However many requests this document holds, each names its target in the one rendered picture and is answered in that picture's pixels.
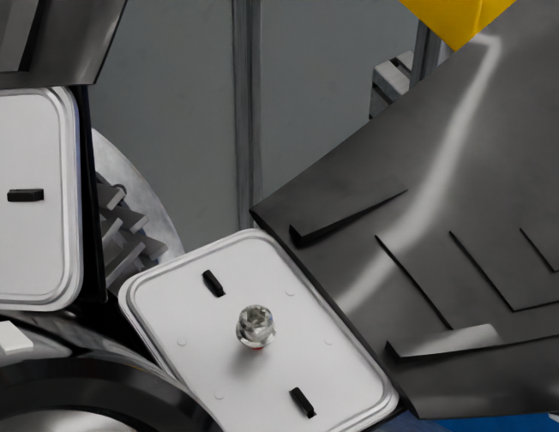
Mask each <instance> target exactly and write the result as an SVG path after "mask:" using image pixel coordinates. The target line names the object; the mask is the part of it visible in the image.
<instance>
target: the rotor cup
mask: <svg viewBox="0 0 559 432"><path fill-rule="evenodd" d="M106 289H107V288H106ZM117 301H118V298H117V297H116V296H115V295H114V294H113V293H111V292H110V291H109V290H108V289H107V302H106V303H102V304H84V303H72V304H71V305H69V306H68V307H66V308H64V309H59V310H54V311H33V310H14V309H0V322H2V321H10V322H11V323H12V324H13V325H14V326H16V327H17V328H18V329H19V330H20V331H21V332H22V333H23V334H24V335H25V336H26V337H27V338H28V339H29V340H31V341H32V342H33V346H31V347H24V348H19V349H14V350H10V351H5V350H4V348H2V346H0V432H226V431H225V429H224V427H223V426H222V424H221V423H220V422H219V420H218V419H217V417H216V416H215V415H214V414H213V413H212V412H211V411H210V410H209V408H208V407H207V406H206V405H205V404H204V403H203V402H202V401H201V400H200V399H199V398H198V397H197V396H196V395H195V394H194V393H192V392H191V391H190V390H189V389H188V388H187V387H186V386H184V385H183V384H182V383H180V382H179V381H177V380H176V379H174V378H173V377H172V376H170V375H168V374H167V373H166V372H165V371H164V370H162V369H160V368H159V367H157V366H156V365H155V364H153V363H151V362H150V361H148V360H147V359H146V358H145V357H143V356H142V355H141V353H140V352H139V351H138V350H137V348H136V347H135V345H134V343H133V342H132V340H131V339H130V337H129V335H128V334H127V333H126V332H125V330H124V329H123V327H122V325H121V324H120V322H119V321H118V319H117V317H116V316H115V315H114V314H113V312H112V311H111V305H112V304H113V303H115V302H117Z"/></svg>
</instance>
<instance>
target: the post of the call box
mask: <svg viewBox="0 0 559 432"><path fill-rule="evenodd" d="M454 53H455V51H454V50H453V49H452V48H450V47H449V46H448V45H447V44H446V43H445V42H444V41H443V40H442V39H440V38H439V37H438V36H437V35H436V34H435V33H434V32H433V31H432V30H430V29H429V28H428V27H427V26H426V25H425V24H424V23H423V22H422V21H420V20H419V21H418V31H417V37H416V44H415V50H414V55H413V61H412V72H411V79H410V84H409V89H411V88H412V87H413V86H415V85H416V84H417V83H418V82H420V81H421V80H422V79H423V78H424V77H425V76H426V75H428V74H429V73H430V72H431V71H433V70H434V69H435V68H437V67H438V66H439V65H440V64H441V63H443V62H444V61H445V60H446V59H448V58H449V57H450V56H452V55H453V54H454Z"/></svg>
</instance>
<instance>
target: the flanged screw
mask: <svg viewBox="0 0 559 432"><path fill-rule="evenodd" d="M236 335H237V338H238V340H239V341H240V342H241V343H242V344H243V345H246V346H248V347H250V348H252V349H255V350H260V349H262V348H263V347H264V346H266V345H269V344H270V343H271V342H272V341H273V339H274V337H275V335H276V325H275V323H274V321H273V315H272V313H271V311H270V310H269V309H268V308H266V307H264V306H262V305H260V304H253V305H250V306H247V307H246V308H244V309H243V310H242V311H241V313H240V315H239V319H238V322H237V325H236Z"/></svg>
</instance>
